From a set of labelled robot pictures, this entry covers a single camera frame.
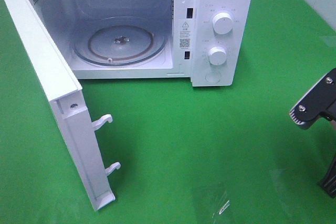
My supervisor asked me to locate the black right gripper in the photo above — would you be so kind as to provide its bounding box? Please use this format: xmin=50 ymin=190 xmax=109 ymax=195
xmin=289 ymin=69 xmax=336 ymax=198

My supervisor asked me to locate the round door release button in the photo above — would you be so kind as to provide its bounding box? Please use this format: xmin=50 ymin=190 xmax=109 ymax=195
xmin=205 ymin=71 xmax=222 ymax=83

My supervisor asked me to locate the white microwave knob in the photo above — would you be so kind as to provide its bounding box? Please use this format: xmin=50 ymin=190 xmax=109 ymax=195
xmin=212 ymin=12 xmax=234 ymax=35
xmin=208 ymin=46 xmax=227 ymax=66

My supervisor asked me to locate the white microwave door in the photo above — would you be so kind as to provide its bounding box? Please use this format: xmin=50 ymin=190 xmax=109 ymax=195
xmin=4 ymin=0 xmax=121 ymax=210

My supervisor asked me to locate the green table cloth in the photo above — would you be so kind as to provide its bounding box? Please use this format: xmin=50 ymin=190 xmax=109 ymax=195
xmin=1 ymin=0 xmax=335 ymax=223

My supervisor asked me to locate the white microwave oven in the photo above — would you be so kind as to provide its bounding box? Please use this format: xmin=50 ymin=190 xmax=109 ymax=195
xmin=30 ymin=0 xmax=250 ymax=87

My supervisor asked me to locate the white warning label sticker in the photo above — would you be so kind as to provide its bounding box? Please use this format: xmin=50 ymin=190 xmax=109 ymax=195
xmin=178 ymin=19 xmax=192 ymax=49

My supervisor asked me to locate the glass microwave turntable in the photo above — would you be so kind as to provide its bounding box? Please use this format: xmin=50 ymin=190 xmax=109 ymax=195
xmin=73 ymin=25 xmax=167 ymax=67

